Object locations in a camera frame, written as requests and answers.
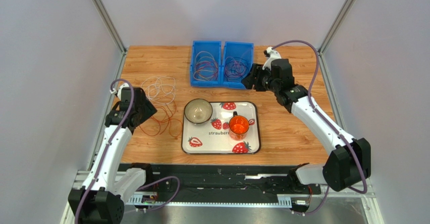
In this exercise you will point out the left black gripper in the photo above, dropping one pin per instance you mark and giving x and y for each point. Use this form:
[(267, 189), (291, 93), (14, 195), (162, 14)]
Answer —
[(149, 108)]

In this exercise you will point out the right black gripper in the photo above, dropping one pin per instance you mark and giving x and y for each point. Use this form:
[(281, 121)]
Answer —
[(256, 78)]

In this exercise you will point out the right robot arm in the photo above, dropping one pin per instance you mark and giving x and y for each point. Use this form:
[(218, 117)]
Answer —
[(349, 160)]

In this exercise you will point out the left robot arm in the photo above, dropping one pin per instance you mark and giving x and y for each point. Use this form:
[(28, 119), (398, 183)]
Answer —
[(101, 198)]

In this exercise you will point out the right blue plastic bin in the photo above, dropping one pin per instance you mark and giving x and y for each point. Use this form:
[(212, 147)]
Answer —
[(236, 64)]

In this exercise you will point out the blue plastic bin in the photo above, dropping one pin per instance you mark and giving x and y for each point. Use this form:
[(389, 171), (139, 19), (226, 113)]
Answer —
[(236, 64), (205, 64)]

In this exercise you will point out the orange transparent mug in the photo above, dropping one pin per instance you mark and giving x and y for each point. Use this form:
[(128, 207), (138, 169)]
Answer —
[(238, 127)]

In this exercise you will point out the left blue plastic bin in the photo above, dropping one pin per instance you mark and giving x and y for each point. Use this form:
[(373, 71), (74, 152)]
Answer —
[(205, 64)]

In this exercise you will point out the beige ceramic bowl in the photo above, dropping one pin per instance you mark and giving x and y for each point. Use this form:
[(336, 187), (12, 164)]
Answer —
[(198, 111)]

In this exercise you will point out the strawberry print tray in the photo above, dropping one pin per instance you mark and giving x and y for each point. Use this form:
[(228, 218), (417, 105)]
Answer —
[(212, 136)]

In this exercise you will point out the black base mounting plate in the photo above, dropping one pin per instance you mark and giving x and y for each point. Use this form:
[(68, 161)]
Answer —
[(223, 184)]

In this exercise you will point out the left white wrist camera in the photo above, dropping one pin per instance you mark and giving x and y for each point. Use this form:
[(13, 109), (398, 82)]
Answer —
[(118, 92)]

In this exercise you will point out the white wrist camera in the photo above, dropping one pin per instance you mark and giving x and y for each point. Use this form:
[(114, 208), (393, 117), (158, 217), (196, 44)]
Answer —
[(118, 92), (271, 55)]

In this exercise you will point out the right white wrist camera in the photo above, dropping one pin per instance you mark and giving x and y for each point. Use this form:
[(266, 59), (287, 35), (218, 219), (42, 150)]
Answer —
[(271, 55)]

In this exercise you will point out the aluminium frame rail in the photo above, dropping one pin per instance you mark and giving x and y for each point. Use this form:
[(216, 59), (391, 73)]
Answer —
[(141, 199)]

